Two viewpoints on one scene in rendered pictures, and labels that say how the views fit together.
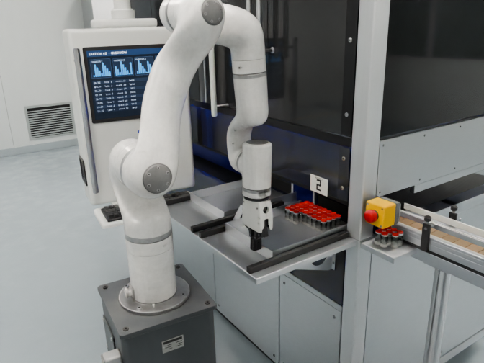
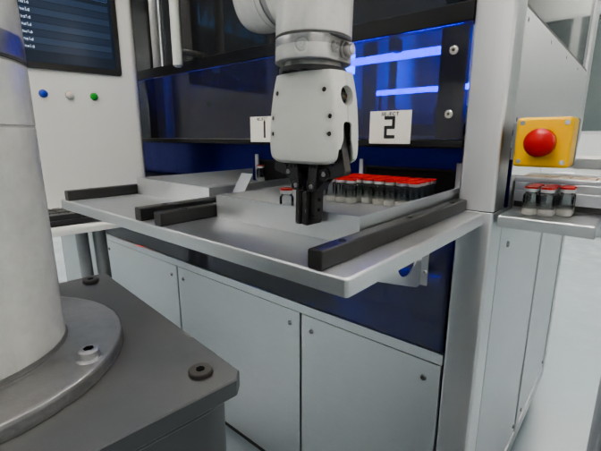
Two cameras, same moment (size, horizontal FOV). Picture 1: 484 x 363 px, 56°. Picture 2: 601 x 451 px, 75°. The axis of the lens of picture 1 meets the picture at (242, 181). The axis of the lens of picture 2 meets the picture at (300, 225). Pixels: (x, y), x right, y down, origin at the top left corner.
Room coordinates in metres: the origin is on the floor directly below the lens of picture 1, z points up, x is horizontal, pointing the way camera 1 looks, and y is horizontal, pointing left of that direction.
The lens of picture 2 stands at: (0.81, 0.10, 1.00)
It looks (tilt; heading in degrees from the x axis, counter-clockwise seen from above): 13 degrees down; 344
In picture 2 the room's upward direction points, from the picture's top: straight up
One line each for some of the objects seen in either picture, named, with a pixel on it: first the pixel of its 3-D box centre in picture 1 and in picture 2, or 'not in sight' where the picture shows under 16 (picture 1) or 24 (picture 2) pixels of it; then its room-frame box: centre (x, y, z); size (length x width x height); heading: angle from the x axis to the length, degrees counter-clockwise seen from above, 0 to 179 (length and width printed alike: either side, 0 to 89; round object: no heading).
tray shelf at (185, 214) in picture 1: (253, 220); (266, 207); (1.54, -0.04, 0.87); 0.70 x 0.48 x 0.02; 34
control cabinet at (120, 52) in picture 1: (132, 110); (30, 63); (2.08, 0.49, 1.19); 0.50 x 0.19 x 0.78; 117
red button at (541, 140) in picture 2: (372, 215); (540, 142); (1.27, -0.39, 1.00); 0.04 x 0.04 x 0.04; 34
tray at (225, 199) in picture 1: (243, 196); (235, 182); (1.72, 0.00, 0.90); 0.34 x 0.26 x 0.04; 124
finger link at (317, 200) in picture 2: (259, 241); (320, 197); (1.24, -0.05, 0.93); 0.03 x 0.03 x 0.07; 34
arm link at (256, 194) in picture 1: (256, 191); (314, 55); (1.25, -0.04, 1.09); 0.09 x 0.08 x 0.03; 33
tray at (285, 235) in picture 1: (288, 227); (346, 201); (1.41, -0.15, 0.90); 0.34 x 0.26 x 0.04; 124
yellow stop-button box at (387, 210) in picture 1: (382, 212); (545, 142); (1.29, -0.43, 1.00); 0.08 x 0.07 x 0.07; 124
